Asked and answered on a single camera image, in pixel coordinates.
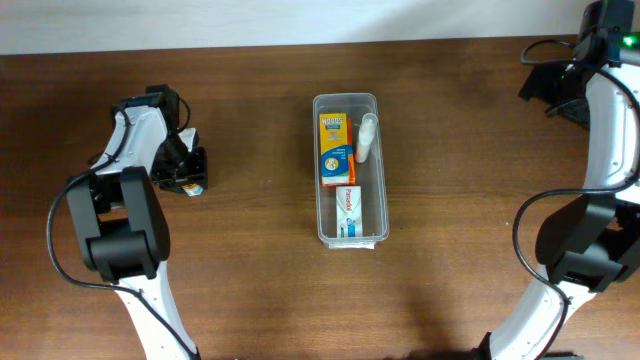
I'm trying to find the small gold-lidded balm jar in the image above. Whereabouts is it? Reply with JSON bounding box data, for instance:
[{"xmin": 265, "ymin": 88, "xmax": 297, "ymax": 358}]
[{"xmin": 182, "ymin": 183, "xmax": 204, "ymax": 197}]

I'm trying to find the yellow blue medicine box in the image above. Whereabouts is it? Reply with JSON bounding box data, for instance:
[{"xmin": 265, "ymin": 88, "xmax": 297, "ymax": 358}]
[{"xmin": 318, "ymin": 112, "xmax": 353, "ymax": 188}]

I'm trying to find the white Panadol box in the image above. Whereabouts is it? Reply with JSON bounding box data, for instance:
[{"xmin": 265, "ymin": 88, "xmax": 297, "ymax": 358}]
[{"xmin": 336, "ymin": 186, "xmax": 363, "ymax": 239}]

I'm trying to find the orange medicine box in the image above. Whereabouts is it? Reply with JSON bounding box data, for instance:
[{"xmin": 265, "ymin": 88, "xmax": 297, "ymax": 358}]
[{"xmin": 323, "ymin": 117, "xmax": 358, "ymax": 188}]

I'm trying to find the white spray bottle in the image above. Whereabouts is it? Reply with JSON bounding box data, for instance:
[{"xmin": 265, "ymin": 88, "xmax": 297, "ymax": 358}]
[{"xmin": 355, "ymin": 113, "xmax": 379, "ymax": 164}]

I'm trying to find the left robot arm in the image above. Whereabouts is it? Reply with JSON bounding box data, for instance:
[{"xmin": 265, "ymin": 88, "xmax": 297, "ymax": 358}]
[{"xmin": 61, "ymin": 84, "xmax": 208, "ymax": 359}]

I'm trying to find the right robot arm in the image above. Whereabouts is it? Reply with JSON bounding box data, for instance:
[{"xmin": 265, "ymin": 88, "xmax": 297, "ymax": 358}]
[{"xmin": 472, "ymin": 0, "xmax": 639, "ymax": 359}]

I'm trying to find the clear plastic container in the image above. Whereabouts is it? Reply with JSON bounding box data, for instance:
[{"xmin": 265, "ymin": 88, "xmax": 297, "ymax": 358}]
[{"xmin": 313, "ymin": 93, "xmax": 389, "ymax": 249}]

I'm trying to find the left black cable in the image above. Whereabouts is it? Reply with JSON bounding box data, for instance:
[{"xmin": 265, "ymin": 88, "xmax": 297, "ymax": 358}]
[{"xmin": 45, "ymin": 94, "xmax": 201, "ymax": 360}]

